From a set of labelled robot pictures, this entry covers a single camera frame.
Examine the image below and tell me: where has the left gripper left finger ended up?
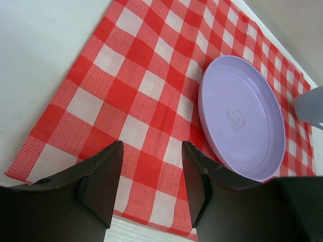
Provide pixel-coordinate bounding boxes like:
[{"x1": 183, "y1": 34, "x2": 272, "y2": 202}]
[{"x1": 1, "y1": 141, "x2": 124, "y2": 241}]

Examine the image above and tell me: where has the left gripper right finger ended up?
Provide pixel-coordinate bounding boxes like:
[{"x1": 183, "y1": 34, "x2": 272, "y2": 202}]
[{"x1": 182, "y1": 141, "x2": 322, "y2": 241}]

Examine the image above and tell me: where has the lilac plastic plate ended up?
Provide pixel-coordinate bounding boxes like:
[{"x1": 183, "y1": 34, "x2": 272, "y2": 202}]
[{"x1": 198, "y1": 55, "x2": 286, "y2": 182}]

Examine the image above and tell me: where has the white mug blue handle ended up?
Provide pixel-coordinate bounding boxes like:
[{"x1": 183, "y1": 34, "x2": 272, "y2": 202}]
[{"x1": 294, "y1": 86, "x2": 323, "y2": 130}]

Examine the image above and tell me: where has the red white checkered cloth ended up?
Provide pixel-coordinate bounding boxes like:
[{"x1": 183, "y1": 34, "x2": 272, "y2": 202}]
[{"x1": 6, "y1": 0, "x2": 315, "y2": 240}]

